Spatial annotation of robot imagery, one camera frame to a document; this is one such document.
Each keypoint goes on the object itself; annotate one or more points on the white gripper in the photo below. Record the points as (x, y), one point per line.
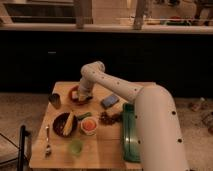
(85, 92)

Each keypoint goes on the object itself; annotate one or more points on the red bowl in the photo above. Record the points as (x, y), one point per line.
(73, 96)

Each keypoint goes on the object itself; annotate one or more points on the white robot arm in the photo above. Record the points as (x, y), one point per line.
(161, 144)

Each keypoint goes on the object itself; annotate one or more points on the dark brown bowl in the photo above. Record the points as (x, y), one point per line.
(59, 123)

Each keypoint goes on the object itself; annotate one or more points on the green pepper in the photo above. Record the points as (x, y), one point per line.
(82, 116)

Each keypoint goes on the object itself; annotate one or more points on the blue sponge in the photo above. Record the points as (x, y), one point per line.
(109, 101)

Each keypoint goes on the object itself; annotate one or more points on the metal cup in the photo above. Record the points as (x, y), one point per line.
(54, 99)

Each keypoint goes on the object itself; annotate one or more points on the brown grape bunch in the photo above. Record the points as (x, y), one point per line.
(107, 119)

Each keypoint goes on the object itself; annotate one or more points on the white cup with orange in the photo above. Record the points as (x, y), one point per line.
(89, 125)

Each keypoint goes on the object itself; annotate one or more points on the yellow corn cob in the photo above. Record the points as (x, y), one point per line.
(68, 126)

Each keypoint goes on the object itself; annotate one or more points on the green cup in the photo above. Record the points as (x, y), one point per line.
(75, 146)

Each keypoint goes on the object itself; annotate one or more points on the green tray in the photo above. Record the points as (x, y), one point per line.
(130, 141)

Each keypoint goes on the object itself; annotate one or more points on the black chair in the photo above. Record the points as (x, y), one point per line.
(21, 159)

